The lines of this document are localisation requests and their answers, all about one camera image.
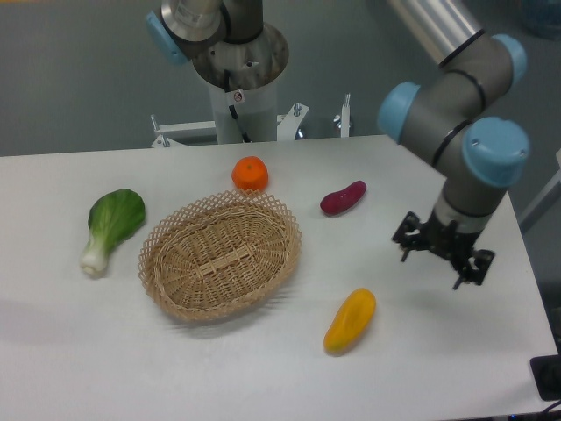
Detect yellow mango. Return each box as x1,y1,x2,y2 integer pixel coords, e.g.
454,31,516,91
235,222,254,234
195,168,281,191
323,288,377,355

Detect purple sweet potato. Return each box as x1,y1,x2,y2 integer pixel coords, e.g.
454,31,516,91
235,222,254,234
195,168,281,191
320,181,367,217

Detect green bok choy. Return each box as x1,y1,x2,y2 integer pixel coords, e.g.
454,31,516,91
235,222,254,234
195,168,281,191
80,189,146,277

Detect black cable on pedestal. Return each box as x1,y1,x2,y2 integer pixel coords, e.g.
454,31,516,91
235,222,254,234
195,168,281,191
223,68,252,144

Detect white metal base frame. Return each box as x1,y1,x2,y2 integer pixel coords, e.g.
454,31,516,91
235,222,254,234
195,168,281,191
151,93,353,148

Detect black device at table corner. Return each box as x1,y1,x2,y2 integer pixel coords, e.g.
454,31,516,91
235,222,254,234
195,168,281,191
529,354,560,401

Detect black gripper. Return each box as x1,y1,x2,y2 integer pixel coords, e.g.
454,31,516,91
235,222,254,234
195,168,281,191
392,210,495,289

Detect woven wicker basket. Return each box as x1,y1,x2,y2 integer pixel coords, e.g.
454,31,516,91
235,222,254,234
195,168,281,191
138,190,302,322

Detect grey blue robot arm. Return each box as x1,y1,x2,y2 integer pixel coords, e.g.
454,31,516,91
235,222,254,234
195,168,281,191
146,1,529,285

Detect orange tangerine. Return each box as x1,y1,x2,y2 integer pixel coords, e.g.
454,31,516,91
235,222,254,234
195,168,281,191
231,156,269,191

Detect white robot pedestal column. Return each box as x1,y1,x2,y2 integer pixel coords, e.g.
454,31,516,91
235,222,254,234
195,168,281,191
209,82,277,144

